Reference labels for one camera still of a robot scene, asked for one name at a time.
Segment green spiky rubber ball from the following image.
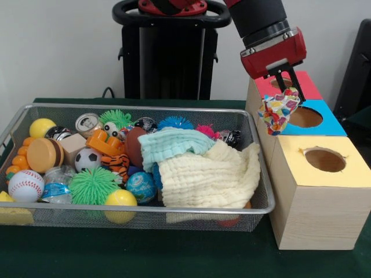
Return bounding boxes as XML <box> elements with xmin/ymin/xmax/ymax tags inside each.
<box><xmin>68</xmin><ymin>166</ymin><xmax>121</xmax><ymax>206</ymax></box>

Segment cream waffle cloth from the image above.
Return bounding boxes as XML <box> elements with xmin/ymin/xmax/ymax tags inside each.
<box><xmin>156</xmin><ymin>140</ymin><xmax>261</xmax><ymax>209</ymax></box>

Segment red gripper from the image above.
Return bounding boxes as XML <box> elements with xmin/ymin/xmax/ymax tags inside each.
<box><xmin>239</xmin><ymin>27</ymin><xmax>307</xmax><ymax>105</ymax></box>

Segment brown toy football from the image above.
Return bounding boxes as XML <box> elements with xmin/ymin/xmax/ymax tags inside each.
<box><xmin>124</xmin><ymin>127</ymin><xmax>148</xmax><ymax>167</ymax></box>

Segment dark green table cloth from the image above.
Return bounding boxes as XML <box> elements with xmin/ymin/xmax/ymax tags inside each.
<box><xmin>0</xmin><ymin>97</ymin><xmax>371</xmax><ymax>278</ymax></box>

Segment wooden box with three holes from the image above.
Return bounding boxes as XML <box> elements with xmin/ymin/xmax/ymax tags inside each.
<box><xmin>245</xmin><ymin>71</ymin><xmax>371</xmax><ymax>251</ymax></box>

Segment round wooden burger toy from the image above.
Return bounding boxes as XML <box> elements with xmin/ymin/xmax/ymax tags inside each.
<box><xmin>26</xmin><ymin>138</ymin><xmax>65</xmax><ymax>174</ymax></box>

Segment green cloth side table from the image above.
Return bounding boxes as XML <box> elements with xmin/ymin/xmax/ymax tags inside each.
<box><xmin>344</xmin><ymin>104</ymin><xmax>371</xmax><ymax>140</ymax></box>

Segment black chair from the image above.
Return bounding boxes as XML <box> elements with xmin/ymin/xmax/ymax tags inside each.
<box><xmin>333</xmin><ymin>19</ymin><xmax>371</xmax><ymax>116</ymax></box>

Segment blue globe ball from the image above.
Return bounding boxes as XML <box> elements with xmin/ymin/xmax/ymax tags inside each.
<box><xmin>126</xmin><ymin>171</ymin><xmax>157</xmax><ymax>203</ymax></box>

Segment colourful patterned cloth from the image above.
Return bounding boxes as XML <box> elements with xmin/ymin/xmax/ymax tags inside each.
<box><xmin>257</xmin><ymin>87</ymin><xmax>301</xmax><ymax>136</ymax></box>

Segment white baseball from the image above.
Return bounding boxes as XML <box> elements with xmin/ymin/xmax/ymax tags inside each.
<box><xmin>8</xmin><ymin>169</ymin><xmax>46</xmax><ymax>203</ymax></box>

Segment small soccer ball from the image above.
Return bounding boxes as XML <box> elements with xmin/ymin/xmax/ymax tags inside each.
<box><xmin>74</xmin><ymin>147</ymin><xmax>103</xmax><ymax>173</ymax></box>

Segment yellow ball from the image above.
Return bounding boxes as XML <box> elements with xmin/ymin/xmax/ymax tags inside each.
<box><xmin>104</xmin><ymin>189</ymin><xmax>139</xmax><ymax>225</ymax></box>

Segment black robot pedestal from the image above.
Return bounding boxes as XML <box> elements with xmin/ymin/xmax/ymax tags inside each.
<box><xmin>112</xmin><ymin>0</ymin><xmax>232</xmax><ymax>101</ymax></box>

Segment plain wooden cube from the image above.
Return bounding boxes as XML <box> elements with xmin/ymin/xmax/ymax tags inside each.
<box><xmin>59</xmin><ymin>133</ymin><xmax>88</xmax><ymax>169</ymax></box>

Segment light blue waffle cloth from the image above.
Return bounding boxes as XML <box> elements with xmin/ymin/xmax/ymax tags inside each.
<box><xmin>137</xmin><ymin>126</ymin><xmax>217</xmax><ymax>173</ymax></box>

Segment silver mesh bin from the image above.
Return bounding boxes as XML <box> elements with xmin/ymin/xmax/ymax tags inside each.
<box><xmin>0</xmin><ymin>103</ymin><xmax>276</xmax><ymax>232</ymax></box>

